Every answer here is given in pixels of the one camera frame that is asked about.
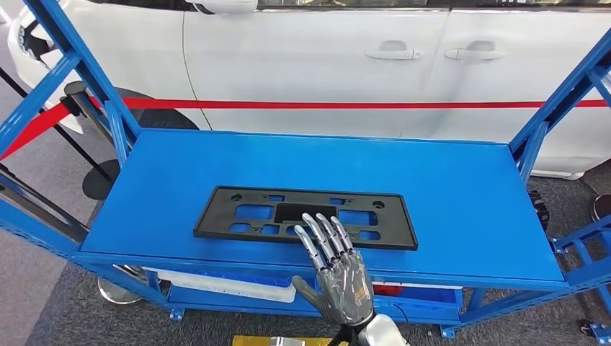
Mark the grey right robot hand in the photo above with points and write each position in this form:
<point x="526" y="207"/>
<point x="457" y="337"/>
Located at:
<point x="343" y="291"/>

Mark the black plastic licence plate frame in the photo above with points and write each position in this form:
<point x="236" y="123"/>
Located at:
<point x="215" y="219"/>

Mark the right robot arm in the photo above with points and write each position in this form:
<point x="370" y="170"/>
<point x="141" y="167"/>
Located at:
<point x="382" y="332"/>

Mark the blue metal shelf rack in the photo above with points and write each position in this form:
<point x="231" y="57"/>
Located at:
<point x="429" y="191"/>

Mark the red item in crate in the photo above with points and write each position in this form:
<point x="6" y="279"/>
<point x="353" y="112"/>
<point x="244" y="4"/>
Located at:
<point x="386" y="290"/>

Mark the white plastic crate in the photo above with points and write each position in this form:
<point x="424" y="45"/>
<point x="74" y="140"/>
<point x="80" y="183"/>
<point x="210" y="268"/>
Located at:
<point x="229" y="291"/>

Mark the red barrier belt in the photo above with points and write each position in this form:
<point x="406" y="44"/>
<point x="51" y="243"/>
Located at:
<point x="33" y="129"/>
<point x="334" y="104"/>

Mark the black ribbed floor object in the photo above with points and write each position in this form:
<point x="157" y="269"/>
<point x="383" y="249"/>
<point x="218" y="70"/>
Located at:
<point x="539" y="210"/>

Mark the white car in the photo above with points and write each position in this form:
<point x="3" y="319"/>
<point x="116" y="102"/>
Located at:
<point x="310" y="71"/>

